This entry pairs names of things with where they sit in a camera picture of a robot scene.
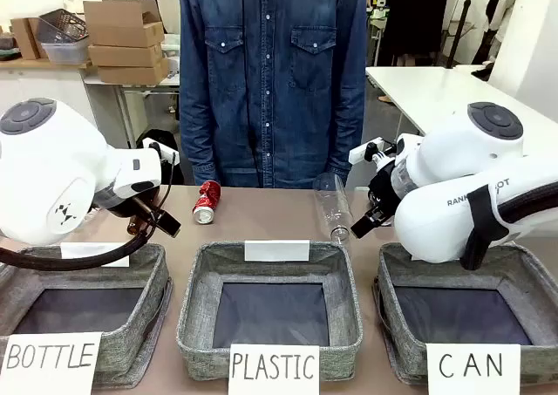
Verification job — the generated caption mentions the small upright cardboard box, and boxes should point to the small upright cardboard box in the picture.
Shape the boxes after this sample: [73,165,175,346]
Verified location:
[10,17,50,61]

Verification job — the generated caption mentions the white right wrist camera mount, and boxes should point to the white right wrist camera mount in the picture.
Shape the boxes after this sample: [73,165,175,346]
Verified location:
[348,137,397,166]

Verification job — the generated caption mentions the crushed red soda can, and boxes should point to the crushed red soda can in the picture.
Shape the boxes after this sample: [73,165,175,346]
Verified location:
[192,180,223,226]

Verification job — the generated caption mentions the white paper sign CAN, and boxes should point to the white paper sign CAN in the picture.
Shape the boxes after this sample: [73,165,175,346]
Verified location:
[425,343,522,395]

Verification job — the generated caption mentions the grey fabric basket labelled can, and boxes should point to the grey fabric basket labelled can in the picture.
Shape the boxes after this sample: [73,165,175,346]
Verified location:
[371,242,558,386]

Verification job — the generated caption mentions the grey fabric basket labelled bottle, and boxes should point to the grey fabric basket labelled bottle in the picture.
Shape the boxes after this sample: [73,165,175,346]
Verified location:
[0,242,174,390]

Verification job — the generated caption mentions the black strap on right arm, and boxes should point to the black strap on right arm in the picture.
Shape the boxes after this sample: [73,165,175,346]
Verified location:
[459,184,503,271]

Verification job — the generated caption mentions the white side desk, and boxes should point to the white side desk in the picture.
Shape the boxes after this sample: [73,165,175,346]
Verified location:
[0,58,99,128]

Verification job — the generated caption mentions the large clear plastic bottle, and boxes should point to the large clear plastic bottle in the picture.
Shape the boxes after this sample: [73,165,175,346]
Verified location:
[312,172,355,245]

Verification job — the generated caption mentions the open cardboard box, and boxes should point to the open cardboard box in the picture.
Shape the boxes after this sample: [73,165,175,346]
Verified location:
[82,0,166,48]

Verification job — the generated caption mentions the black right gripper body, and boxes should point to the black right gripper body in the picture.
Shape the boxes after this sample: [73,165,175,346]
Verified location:
[367,161,400,215]

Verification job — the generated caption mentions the white office table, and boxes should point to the white office table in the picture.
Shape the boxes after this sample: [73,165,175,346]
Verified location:
[364,65,558,138]

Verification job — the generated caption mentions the black tripod pole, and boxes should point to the black tripod pole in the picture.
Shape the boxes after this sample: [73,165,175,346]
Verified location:
[444,0,480,69]

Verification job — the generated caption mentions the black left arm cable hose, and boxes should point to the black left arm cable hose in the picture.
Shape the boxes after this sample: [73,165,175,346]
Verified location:
[0,150,180,272]

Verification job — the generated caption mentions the background person in white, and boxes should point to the background person in white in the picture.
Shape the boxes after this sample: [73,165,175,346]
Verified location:
[112,0,180,35]

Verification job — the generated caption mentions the black mesh plastic basket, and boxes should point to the black mesh plastic basket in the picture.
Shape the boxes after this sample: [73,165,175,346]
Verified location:
[36,8,90,44]

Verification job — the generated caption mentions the background person in black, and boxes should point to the background person in black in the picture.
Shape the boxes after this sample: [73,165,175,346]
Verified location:
[380,0,453,67]

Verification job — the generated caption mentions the white paper sign BOTTLE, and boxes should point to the white paper sign BOTTLE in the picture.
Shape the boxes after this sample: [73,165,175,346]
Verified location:
[0,331,104,395]

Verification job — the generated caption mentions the grey fabric basket labelled plastic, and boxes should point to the grey fabric basket labelled plastic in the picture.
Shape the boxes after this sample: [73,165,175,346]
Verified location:
[175,240,364,381]

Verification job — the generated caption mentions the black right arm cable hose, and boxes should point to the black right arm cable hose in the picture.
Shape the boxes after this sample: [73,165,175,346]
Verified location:
[496,180,558,227]

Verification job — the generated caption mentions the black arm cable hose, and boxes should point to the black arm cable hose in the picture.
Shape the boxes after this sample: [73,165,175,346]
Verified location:
[496,180,558,227]
[0,150,180,272]

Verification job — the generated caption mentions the white paper sign PLASTIC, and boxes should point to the white paper sign PLASTIC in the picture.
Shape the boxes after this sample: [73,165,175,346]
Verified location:
[228,343,321,395]

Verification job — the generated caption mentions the person in denim shirt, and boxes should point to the person in denim shirt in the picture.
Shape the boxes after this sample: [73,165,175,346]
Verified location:
[177,0,370,190]

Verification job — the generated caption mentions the flat closed cardboard box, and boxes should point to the flat closed cardboard box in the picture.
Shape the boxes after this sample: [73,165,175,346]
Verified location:
[88,41,166,68]
[96,58,170,85]

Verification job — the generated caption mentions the clear plastic storage bin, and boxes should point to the clear plastic storage bin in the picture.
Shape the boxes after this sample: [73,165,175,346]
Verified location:
[41,37,92,65]

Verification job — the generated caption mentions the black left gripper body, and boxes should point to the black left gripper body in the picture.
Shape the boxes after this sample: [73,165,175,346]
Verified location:
[92,184,160,219]

